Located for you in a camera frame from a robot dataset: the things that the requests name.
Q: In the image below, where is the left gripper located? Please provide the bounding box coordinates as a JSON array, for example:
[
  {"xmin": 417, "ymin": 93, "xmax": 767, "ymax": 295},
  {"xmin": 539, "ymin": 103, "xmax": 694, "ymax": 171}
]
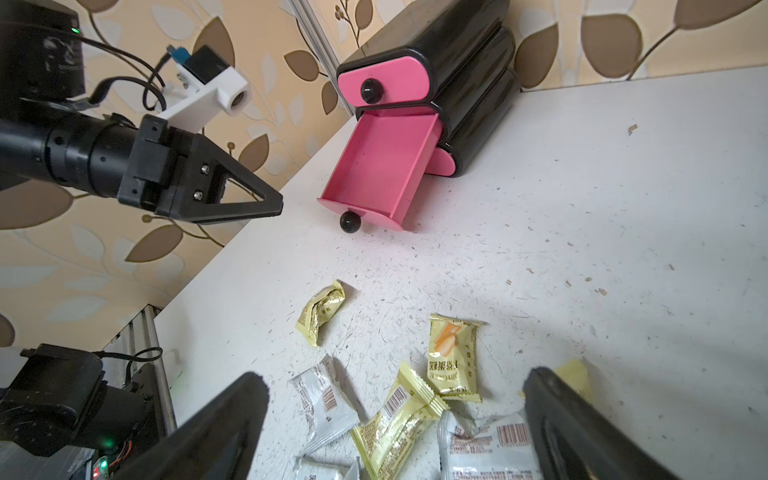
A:
[{"xmin": 117, "ymin": 115, "xmax": 283, "ymax": 224}]

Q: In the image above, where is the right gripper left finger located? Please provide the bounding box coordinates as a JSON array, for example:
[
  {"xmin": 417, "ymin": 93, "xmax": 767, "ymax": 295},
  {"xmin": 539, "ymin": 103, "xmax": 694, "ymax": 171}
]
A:
[{"xmin": 116, "ymin": 372, "xmax": 269, "ymax": 480}]

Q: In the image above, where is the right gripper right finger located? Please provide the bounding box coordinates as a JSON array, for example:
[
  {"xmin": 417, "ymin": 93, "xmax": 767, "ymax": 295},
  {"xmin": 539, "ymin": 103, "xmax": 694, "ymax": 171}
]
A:
[{"xmin": 523, "ymin": 367, "xmax": 676, "ymax": 479}]

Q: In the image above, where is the yellow cookie packet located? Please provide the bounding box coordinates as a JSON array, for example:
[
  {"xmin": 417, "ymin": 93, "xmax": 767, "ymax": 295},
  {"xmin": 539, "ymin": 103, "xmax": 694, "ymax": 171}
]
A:
[
  {"xmin": 296, "ymin": 280, "xmax": 346, "ymax": 348},
  {"xmin": 427, "ymin": 313, "xmax": 484, "ymax": 403},
  {"xmin": 554, "ymin": 359, "xmax": 594, "ymax": 404},
  {"xmin": 351, "ymin": 362, "xmax": 449, "ymax": 479}
]

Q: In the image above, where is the pink drawer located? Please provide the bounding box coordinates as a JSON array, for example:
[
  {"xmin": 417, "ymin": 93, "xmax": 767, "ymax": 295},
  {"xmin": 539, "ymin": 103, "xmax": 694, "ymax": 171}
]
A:
[
  {"xmin": 425, "ymin": 147, "xmax": 456, "ymax": 177},
  {"xmin": 338, "ymin": 56, "xmax": 431, "ymax": 108},
  {"xmin": 318, "ymin": 108, "xmax": 443, "ymax": 233}
]

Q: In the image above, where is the pink bottom drawer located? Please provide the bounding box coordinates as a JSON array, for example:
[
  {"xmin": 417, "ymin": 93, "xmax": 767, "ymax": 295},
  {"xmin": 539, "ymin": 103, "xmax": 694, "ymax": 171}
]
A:
[{"xmin": 425, "ymin": 147, "xmax": 456, "ymax": 177}]

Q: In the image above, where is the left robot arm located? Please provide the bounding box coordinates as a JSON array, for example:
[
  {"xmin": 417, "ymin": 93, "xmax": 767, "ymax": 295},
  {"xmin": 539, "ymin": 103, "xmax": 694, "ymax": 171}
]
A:
[{"xmin": 1, "ymin": 1, "xmax": 283, "ymax": 460}]

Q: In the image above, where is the pink top drawer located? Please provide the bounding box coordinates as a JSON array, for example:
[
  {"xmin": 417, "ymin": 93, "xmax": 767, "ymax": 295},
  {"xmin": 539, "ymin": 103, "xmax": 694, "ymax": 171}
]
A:
[{"xmin": 338, "ymin": 56, "xmax": 431, "ymax": 108}]

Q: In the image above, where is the black drawer cabinet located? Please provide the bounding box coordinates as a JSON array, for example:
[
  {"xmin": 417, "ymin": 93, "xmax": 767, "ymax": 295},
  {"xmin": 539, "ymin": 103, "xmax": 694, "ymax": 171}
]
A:
[{"xmin": 336, "ymin": 1, "xmax": 519, "ymax": 177}]

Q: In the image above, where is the white cookie packet right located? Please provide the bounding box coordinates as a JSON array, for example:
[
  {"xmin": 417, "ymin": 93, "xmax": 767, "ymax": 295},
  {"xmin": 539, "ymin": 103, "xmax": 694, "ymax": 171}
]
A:
[{"xmin": 437, "ymin": 411, "xmax": 543, "ymax": 480}]

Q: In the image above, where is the white cookie packet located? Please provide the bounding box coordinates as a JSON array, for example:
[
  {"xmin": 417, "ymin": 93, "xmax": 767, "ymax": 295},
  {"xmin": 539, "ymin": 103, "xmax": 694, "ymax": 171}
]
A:
[
  {"xmin": 290, "ymin": 355, "xmax": 360, "ymax": 455},
  {"xmin": 437, "ymin": 411, "xmax": 543, "ymax": 480},
  {"xmin": 291, "ymin": 457, "xmax": 360, "ymax": 480}
]

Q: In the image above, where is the white cookie packet lower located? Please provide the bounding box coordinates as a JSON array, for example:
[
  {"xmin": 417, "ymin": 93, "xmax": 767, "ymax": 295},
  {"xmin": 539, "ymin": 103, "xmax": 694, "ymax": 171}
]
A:
[{"xmin": 291, "ymin": 457, "xmax": 360, "ymax": 480}]

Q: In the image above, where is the white cookie packet centre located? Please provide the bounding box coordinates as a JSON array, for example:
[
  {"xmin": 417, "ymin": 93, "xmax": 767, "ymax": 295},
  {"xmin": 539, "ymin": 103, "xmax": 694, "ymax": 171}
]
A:
[{"xmin": 290, "ymin": 355, "xmax": 360, "ymax": 455}]

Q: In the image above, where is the yellow cookie packet top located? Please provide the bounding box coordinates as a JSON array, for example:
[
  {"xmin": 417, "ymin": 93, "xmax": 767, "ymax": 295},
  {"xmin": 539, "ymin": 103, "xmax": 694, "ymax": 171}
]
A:
[{"xmin": 427, "ymin": 313, "xmax": 484, "ymax": 403}]

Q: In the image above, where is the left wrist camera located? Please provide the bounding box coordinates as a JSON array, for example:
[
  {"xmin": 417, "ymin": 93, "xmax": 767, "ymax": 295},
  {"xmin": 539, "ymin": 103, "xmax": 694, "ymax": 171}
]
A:
[{"xmin": 158, "ymin": 45, "xmax": 252, "ymax": 133}]

